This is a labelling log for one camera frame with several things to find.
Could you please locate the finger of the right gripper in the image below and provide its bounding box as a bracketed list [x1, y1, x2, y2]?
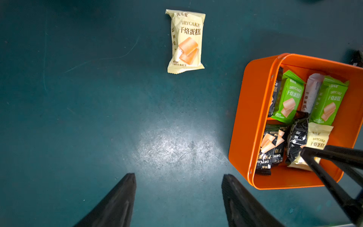
[300, 147, 363, 227]
[323, 145, 363, 187]

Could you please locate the white cookie packet in box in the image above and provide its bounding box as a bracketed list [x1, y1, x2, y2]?
[301, 73, 325, 114]

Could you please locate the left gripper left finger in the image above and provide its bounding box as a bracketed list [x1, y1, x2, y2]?
[75, 173, 137, 227]

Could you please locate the black cookie packet in box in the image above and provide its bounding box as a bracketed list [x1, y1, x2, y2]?
[255, 124, 290, 176]

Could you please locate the green cookie packet right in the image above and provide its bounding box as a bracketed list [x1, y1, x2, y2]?
[310, 76, 349, 126]

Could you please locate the orange storage box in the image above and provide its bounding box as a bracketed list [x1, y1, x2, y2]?
[228, 53, 363, 190]

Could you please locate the green cookie packet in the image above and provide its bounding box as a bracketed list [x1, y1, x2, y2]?
[271, 70, 305, 124]
[310, 76, 349, 126]

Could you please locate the black cookie packet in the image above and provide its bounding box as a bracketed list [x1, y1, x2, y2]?
[255, 124, 290, 176]
[285, 111, 309, 165]
[268, 67, 284, 117]

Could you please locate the green cookie packet left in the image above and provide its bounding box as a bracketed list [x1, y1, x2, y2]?
[271, 70, 305, 124]

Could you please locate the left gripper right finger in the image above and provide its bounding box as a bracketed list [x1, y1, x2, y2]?
[221, 174, 283, 227]

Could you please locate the cream cookie packet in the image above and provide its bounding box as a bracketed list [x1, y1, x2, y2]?
[288, 123, 334, 172]
[165, 9, 206, 74]

